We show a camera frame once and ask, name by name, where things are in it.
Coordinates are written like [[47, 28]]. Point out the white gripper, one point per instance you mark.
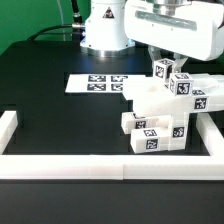
[[195, 30]]

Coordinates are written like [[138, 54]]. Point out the white tagged cube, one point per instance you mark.
[[180, 84], [162, 68]]

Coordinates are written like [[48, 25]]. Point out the white chair back frame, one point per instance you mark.
[[151, 97]]

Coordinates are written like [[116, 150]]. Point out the white chair seat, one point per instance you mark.
[[178, 125]]

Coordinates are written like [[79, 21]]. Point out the white U-shaped fence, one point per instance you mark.
[[118, 167]]

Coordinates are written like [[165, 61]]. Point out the white marker base plate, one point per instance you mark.
[[96, 83]]

